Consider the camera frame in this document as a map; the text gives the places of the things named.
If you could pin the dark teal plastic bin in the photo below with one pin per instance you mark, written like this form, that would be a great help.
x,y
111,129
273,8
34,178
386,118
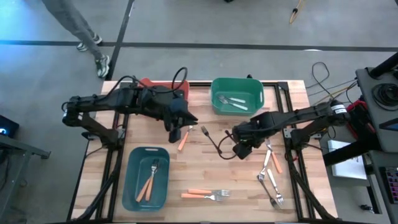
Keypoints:
x,y
133,186

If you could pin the white box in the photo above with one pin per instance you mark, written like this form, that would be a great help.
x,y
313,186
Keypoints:
x,y
348,168

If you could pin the black pole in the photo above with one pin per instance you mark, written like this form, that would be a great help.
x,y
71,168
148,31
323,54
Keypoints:
x,y
385,65

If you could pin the grey equipment cart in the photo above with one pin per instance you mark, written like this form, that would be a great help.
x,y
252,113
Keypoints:
x,y
370,118

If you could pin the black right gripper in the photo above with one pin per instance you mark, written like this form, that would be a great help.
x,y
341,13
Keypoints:
x,y
248,130

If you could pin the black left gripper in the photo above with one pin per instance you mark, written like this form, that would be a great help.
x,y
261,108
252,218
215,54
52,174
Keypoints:
x,y
155,102

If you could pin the keypad with coloured buttons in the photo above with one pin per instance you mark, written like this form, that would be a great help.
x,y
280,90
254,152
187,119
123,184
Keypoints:
x,y
393,186

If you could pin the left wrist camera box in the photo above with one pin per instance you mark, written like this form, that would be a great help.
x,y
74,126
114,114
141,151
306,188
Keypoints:
x,y
175,135

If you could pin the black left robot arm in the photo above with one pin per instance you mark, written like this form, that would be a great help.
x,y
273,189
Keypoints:
x,y
99,101

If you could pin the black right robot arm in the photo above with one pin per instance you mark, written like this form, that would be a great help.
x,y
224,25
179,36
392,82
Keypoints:
x,y
311,113

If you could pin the orange plastic bin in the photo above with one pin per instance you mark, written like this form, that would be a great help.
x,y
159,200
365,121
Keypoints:
x,y
183,87

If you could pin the tablet screen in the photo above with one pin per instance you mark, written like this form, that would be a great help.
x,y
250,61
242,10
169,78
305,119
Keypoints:
x,y
392,126

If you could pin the small black floor object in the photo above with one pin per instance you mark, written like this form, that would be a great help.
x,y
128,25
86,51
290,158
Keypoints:
x,y
367,208

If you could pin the person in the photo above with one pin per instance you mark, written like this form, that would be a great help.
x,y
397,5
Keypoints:
x,y
71,21

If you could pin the black aluminium table frame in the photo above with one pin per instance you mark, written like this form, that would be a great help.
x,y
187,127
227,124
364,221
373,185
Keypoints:
x,y
200,83

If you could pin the black box with blue light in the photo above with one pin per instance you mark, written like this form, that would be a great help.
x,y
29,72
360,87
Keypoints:
x,y
9,127

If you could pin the green plastic bin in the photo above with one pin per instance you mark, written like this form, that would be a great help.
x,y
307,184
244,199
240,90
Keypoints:
x,y
217,90

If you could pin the grey metal stand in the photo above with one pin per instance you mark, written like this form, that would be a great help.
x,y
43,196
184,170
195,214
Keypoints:
x,y
25,148

